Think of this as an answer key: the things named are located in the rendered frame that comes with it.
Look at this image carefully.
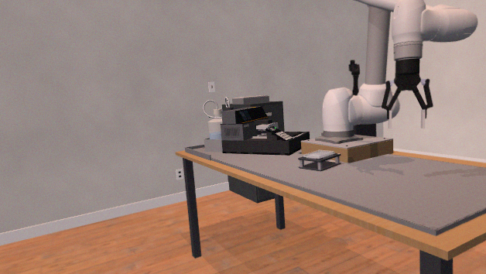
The white plastic bottle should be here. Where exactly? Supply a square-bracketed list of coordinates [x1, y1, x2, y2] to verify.
[208, 109, 222, 139]

